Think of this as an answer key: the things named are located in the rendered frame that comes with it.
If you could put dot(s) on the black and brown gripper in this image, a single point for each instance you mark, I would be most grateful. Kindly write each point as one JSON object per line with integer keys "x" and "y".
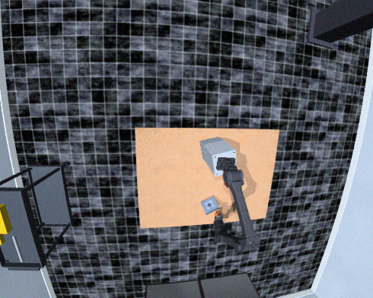
{"x": 219, "y": 217}

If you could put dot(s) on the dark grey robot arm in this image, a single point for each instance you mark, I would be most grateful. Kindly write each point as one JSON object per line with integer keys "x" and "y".
{"x": 234, "y": 179}

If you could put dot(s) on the blue-grey sloped panel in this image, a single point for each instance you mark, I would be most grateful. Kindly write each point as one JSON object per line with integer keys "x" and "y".
{"x": 209, "y": 205}

